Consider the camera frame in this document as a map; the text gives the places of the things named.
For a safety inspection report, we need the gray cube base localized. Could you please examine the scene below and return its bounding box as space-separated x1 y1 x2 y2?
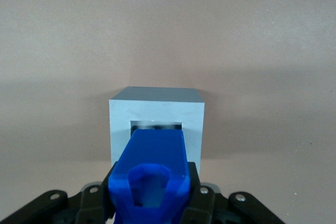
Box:
108 86 206 178

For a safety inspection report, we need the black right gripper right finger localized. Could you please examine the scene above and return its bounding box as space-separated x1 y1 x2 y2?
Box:
182 161 287 224

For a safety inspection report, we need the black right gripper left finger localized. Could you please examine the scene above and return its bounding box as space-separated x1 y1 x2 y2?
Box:
0 161 118 224

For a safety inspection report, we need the blue plastic part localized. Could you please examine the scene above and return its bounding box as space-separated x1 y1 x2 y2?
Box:
107 128 190 224

